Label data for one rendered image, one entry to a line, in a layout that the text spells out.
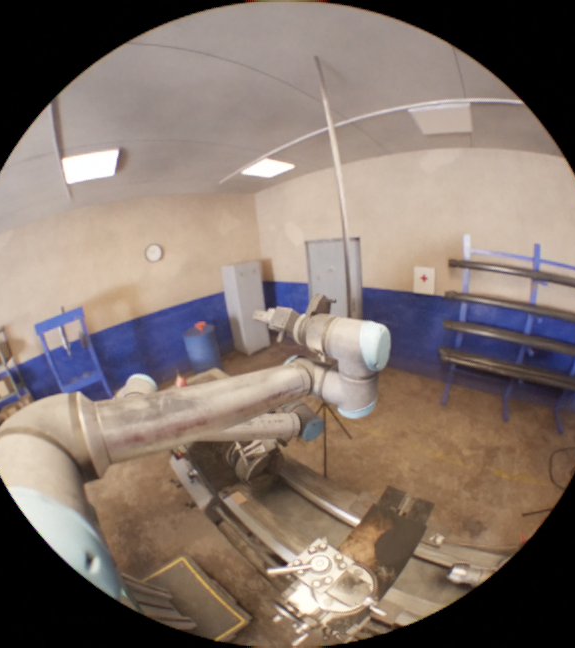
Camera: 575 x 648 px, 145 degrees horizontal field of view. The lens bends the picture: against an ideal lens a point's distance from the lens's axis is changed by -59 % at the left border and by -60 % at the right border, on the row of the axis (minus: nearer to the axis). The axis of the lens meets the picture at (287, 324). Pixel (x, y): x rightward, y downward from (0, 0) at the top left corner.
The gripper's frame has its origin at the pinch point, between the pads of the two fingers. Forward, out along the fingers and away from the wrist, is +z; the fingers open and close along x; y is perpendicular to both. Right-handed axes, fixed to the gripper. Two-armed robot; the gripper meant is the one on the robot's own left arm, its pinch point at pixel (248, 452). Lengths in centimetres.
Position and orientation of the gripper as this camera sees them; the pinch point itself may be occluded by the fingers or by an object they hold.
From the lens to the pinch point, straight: 106.9
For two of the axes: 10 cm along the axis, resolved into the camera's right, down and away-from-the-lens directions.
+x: 4.1, 3.8, -8.3
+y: -3.6, -7.6, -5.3
